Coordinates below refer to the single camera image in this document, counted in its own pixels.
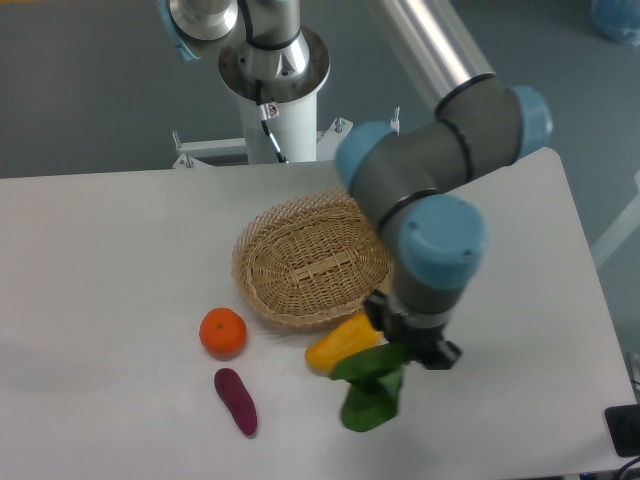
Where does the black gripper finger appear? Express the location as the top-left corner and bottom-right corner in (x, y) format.
(363, 289), (394, 333)
(414, 339), (461, 370)

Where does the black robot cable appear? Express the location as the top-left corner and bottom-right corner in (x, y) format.
(253, 78), (290, 165)

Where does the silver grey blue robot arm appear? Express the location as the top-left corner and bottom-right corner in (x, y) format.
(157, 1), (552, 370)

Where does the green bok choy vegetable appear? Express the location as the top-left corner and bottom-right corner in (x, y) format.
(329, 343), (411, 433)

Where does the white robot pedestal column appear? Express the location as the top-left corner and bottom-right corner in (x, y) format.
(219, 27), (330, 164)

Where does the white metal base frame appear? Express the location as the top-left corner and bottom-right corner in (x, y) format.
(171, 106), (405, 169)

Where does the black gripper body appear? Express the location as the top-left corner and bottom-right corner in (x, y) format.
(384, 307), (450, 361)

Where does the purple sweet potato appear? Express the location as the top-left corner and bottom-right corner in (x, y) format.
(213, 368), (258, 438)

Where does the yellow mango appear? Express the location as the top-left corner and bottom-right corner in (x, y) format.
(304, 313), (381, 374)

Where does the woven wicker basket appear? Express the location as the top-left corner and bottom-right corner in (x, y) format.
(232, 189), (393, 329)

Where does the blue plastic bag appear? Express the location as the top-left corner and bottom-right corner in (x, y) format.
(590, 0), (639, 47)

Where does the black device at table edge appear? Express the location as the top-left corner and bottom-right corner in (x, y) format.
(604, 404), (639, 458)

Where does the orange tangerine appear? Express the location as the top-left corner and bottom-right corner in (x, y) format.
(199, 307), (247, 359)

